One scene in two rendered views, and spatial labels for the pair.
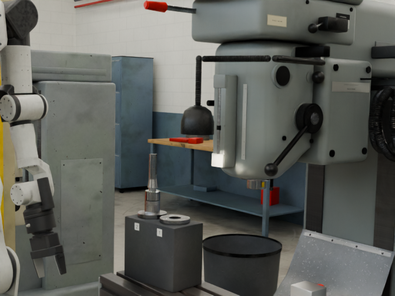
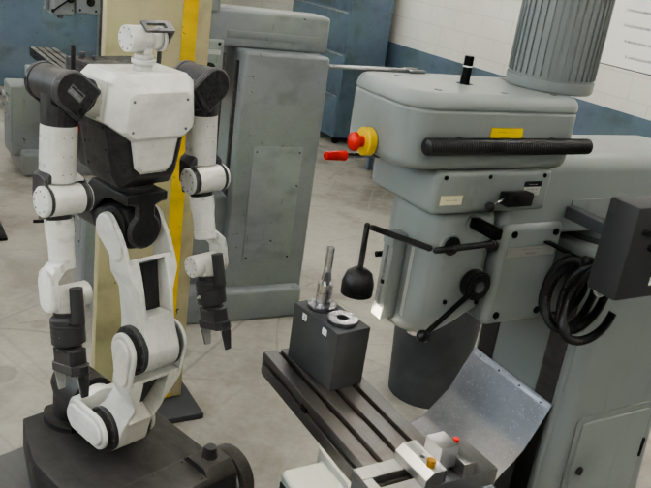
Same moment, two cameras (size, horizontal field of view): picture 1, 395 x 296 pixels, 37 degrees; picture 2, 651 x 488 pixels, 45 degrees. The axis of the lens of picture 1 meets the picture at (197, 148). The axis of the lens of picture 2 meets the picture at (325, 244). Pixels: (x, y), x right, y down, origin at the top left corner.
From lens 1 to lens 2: 0.71 m
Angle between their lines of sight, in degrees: 17
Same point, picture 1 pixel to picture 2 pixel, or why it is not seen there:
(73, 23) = not seen: outside the picture
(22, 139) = (201, 212)
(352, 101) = (530, 263)
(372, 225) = (539, 371)
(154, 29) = not seen: outside the picture
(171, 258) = (332, 360)
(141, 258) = (304, 348)
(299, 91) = (469, 257)
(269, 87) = (436, 257)
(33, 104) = (214, 179)
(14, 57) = (200, 129)
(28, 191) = (201, 265)
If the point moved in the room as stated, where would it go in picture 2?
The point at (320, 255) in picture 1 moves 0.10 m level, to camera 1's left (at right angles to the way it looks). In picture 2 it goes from (483, 381) to (449, 375)
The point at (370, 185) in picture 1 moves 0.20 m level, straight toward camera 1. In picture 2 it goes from (544, 332) to (527, 361)
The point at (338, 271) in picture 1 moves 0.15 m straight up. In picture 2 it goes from (496, 405) to (508, 357)
